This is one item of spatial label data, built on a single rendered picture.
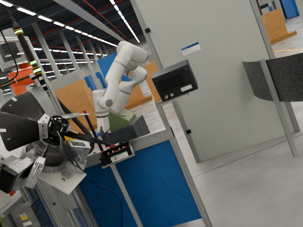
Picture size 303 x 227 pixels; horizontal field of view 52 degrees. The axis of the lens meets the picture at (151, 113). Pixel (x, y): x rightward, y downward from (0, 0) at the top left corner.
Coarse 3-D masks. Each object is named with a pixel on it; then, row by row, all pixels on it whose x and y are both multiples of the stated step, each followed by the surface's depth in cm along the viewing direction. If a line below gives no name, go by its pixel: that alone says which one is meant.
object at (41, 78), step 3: (12, 18) 184; (12, 21) 184; (15, 24) 184; (15, 27) 184; (18, 27) 188; (36, 75) 190; (39, 75) 189; (42, 75) 191; (39, 78) 189; (42, 78) 190; (39, 81) 190; (42, 81) 190; (42, 84) 190; (42, 87) 191; (45, 87) 191; (45, 90) 191
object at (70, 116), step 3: (63, 114) 220; (69, 114) 216; (72, 114) 215; (75, 114) 212; (78, 114) 212; (81, 114) 212; (84, 114) 212; (87, 114) 215; (63, 117) 212; (66, 117) 208; (69, 117) 204; (72, 117) 203
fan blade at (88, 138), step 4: (76, 136) 194; (80, 136) 193; (84, 136) 192; (88, 136) 190; (84, 140) 199; (88, 140) 199; (92, 140) 197; (96, 140) 195; (100, 140) 190; (104, 144) 206; (108, 144) 200
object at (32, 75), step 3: (30, 75) 187; (33, 75) 188; (30, 78) 190; (33, 78) 188; (36, 78) 188; (36, 81) 189; (39, 84) 189; (45, 84) 189; (48, 84) 190; (39, 87) 189
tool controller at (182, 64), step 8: (176, 64) 210; (184, 64) 203; (160, 72) 211; (168, 72) 205; (176, 72) 204; (184, 72) 204; (192, 72) 209; (152, 80) 208; (160, 80) 208; (168, 80) 207; (176, 80) 207; (184, 80) 206; (192, 80) 206; (160, 88) 210; (168, 88) 210; (176, 88) 209; (184, 88) 209; (192, 88) 208; (160, 96) 214; (168, 96) 213; (176, 96) 212
